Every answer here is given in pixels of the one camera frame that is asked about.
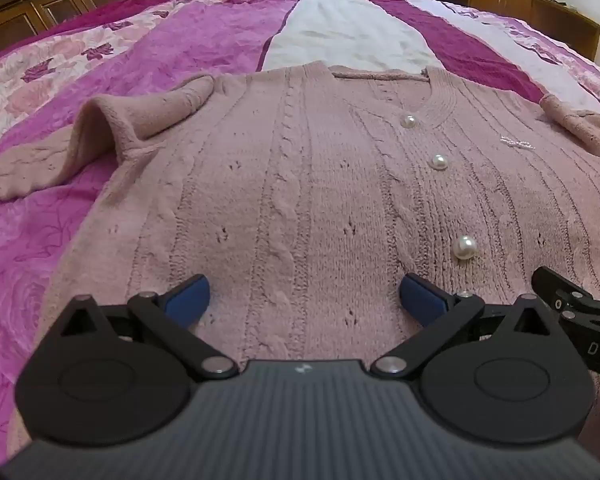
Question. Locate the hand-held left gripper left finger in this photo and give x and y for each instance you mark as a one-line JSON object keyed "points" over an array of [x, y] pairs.
{"points": [[190, 300]]}

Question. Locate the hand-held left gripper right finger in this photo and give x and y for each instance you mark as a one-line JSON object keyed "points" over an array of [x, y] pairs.
{"points": [[422, 300]]}

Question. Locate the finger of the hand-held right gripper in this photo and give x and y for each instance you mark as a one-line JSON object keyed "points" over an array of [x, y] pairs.
{"points": [[565, 292]]}

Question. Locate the pink knit cardigan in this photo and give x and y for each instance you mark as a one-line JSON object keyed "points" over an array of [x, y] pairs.
{"points": [[305, 185]]}

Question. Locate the magenta white striped bedspread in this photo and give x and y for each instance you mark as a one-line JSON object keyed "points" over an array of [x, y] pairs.
{"points": [[480, 60]]}

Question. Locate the pink floral plush blanket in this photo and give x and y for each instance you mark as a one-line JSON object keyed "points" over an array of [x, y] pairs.
{"points": [[205, 35]]}

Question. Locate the wooden headboard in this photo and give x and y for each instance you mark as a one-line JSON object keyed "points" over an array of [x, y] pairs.
{"points": [[55, 0]]}

